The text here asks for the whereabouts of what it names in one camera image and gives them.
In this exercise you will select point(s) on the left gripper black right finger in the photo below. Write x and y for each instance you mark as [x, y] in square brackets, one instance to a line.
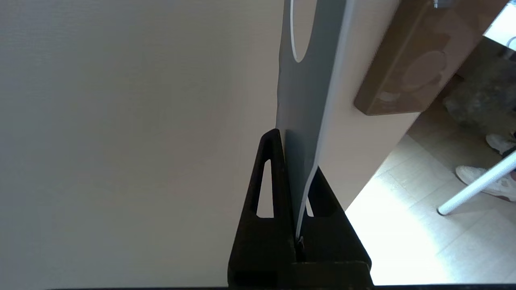
[330, 241]

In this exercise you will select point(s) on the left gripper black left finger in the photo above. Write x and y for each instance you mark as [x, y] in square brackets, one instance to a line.
[262, 241]

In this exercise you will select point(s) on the white door hanger sign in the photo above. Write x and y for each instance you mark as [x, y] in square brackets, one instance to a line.
[306, 100]

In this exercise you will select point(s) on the beige wooden door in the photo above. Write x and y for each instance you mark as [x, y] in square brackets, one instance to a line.
[121, 121]

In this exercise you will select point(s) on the bronze door lock plate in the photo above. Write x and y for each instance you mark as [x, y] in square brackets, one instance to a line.
[411, 72]

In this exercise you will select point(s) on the white sneaker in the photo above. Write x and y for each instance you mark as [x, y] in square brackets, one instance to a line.
[498, 141]
[469, 174]

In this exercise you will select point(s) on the white table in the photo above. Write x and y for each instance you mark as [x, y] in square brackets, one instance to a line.
[475, 187]

